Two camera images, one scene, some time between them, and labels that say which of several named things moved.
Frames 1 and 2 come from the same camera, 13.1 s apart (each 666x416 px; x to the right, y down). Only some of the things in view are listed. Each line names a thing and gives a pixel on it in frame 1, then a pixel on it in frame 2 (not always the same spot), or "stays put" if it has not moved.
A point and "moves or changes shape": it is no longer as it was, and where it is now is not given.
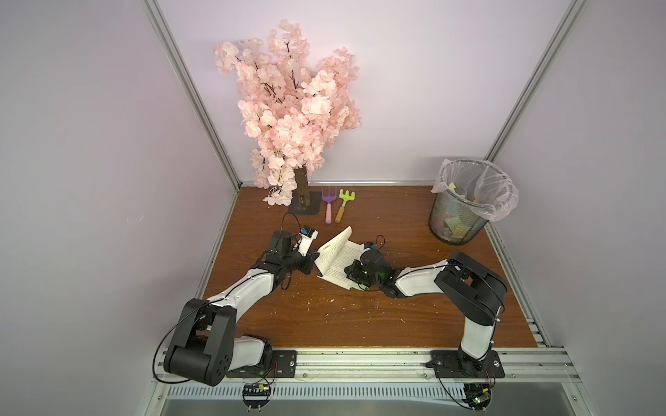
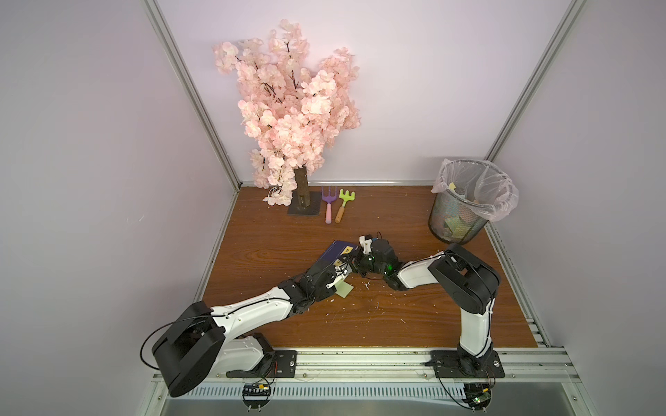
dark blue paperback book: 333,257 moves or changes shape
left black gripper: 306,261 to 325,294
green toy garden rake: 345,197 stays put
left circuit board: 256,395 stays put
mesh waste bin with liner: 466,193 stays put
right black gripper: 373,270 to 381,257
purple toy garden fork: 329,200 stays put
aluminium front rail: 386,375 stays put
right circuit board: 478,395 stays put
